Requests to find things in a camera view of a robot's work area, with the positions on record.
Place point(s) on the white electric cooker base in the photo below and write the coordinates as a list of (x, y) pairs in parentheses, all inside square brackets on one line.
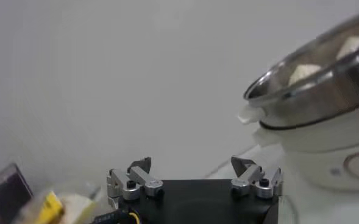
[(319, 152)]

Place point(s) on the plastic bag with yellow food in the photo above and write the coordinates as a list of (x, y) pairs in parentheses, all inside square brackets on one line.
[(52, 208)]

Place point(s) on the perforated steel steamer basket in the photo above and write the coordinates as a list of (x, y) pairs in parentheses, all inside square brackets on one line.
[(319, 103)]

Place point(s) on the black monitor with red edge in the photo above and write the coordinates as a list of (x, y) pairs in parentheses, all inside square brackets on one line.
[(5, 191)]

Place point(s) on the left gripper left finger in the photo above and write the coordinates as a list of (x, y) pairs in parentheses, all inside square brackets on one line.
[(142, 179)]

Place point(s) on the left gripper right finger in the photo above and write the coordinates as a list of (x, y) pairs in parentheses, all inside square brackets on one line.
[(252, 178)]

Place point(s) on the white steamed baozi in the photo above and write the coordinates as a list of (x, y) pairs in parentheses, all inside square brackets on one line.
[(304, 73), (353, 45)]

